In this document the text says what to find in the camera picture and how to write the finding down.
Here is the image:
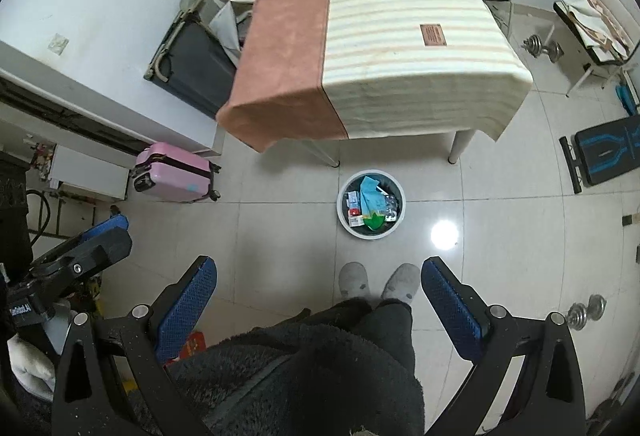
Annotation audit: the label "pink terracotta towel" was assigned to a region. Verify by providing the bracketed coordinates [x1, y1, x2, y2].
[216, 0, 347, 152]

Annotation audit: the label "pink suitcase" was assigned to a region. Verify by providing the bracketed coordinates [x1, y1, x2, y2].
[131, 142, 221, 203]

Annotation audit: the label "striped cream tablecloth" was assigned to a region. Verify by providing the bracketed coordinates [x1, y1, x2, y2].
[322, 0, 533, 139]

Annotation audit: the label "green blue snack bag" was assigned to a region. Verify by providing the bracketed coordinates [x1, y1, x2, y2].
[359, 176, 385, 232]

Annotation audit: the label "metal dumbbell by chair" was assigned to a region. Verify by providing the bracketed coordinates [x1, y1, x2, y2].
[522, 34, 564, 63]

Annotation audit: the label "grey slipper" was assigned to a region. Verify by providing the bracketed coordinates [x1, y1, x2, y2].
[382, 263, 421, 305]
[338, 262, 370, 303]

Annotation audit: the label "person's black trouser legs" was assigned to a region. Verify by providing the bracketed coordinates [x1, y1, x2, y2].
[168, 300, 425, 435]

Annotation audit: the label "metal dumbbell near feet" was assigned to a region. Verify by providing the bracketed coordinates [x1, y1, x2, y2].
[566, 294, 606, 331]

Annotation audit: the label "white cushioned chair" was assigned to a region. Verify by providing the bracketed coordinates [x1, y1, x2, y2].
[553, 0, 639, 97]

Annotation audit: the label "silver pill blister pack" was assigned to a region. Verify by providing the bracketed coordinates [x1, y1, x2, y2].
[384, 193, 400, 222]

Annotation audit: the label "grey right slipper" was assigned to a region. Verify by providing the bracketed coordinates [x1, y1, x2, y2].
[382, 263, 421, 305]

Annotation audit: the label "grey cloth on cot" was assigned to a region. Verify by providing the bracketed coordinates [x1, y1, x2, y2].
[207, 0, 256, 66]

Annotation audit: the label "white round trash bin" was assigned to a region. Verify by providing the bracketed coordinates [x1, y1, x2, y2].
[336, 170, 406, 241]

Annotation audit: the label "dark folding cot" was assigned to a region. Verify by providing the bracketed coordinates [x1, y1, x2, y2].
[144, 0, 238, 118]

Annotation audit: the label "grey left slipper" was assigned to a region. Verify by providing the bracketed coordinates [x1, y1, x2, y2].
[338, 262, 370, 303]

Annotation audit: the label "brown leather patch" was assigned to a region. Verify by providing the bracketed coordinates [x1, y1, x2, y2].
[420, 24, 447, 47]

